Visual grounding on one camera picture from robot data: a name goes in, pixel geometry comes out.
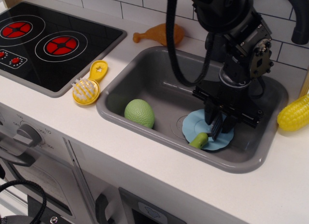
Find grey oven door handle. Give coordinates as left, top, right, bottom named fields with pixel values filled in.
left=0, top=147, right=40, bottom=167

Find yellow toy corn cob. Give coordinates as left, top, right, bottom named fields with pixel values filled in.
left=277, top=94, right=309, bottom=131

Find light blue scalloped plate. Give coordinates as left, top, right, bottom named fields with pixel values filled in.
left=182, top=109, right=234, bottom=151

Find grey oven knob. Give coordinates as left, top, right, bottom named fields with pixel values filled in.
left=13, top=124, right=42, bottom=147

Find black braided cable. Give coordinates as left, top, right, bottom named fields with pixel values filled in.
left=166, top=0, right=214, bottom=86

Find green handled grey spatula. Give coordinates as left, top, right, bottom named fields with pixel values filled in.
left=188, top=111, right=223, bottom=149

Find orange toy chicken drumstick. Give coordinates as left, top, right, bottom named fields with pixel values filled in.
left=132, top=24, right=185, bottom=46

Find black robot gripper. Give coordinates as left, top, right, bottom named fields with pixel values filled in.
left=193, top=80, right=264, bottom=133

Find green textured toy lemon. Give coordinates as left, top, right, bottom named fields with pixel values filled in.
left=124, top=99, right=155, bottom=128

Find black cable lower left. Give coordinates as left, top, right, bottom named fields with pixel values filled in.
left=0, top=180, right=47, bottom=224

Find yellow dish brush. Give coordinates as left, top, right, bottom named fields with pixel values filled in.
left=72, top=60, right=108, bottom=106

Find grey toy sink basin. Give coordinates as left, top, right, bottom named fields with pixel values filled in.
left=97, top=47, right=288, bottom=173

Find black toy stove top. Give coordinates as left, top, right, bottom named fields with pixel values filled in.
left=0, top=2, right=127, bottom=98

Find black sink faucet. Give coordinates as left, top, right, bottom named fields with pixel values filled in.
left=205, top=0, right=309, bottom=63

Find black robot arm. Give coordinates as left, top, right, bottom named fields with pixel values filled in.
left=192, top=0, right=273, bottom=133

